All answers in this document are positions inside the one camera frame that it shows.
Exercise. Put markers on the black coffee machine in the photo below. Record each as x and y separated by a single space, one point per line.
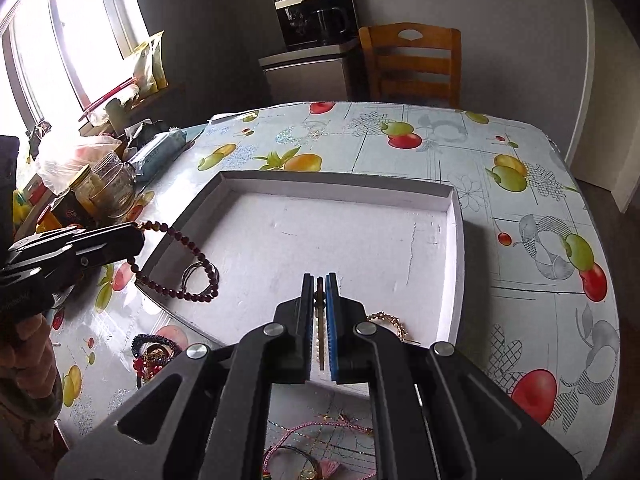
316 23

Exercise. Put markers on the yellow snack bag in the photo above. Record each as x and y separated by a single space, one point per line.
148 72

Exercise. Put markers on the grey small cabinet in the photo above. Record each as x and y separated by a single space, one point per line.
327 73

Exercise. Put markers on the light blue tissue pack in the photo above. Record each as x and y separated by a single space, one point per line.
150 159

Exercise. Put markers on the clear glass jar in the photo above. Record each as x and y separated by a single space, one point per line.
112 186

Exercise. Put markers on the silver bangle in tray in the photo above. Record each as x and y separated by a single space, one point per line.
195 279

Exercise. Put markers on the grey shallow box tray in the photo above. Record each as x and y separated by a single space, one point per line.
394 244

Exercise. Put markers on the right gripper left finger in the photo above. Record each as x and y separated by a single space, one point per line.
205 415

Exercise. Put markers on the pearl gold hair clip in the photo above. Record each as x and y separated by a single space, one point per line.
319 306

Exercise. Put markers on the left hand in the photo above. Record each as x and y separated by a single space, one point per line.
31 386

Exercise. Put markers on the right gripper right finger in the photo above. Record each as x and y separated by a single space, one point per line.
435 414

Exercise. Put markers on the wooden chair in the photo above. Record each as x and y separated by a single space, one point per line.
412 60

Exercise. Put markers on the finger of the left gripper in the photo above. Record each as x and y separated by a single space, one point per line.
92 256
126 236

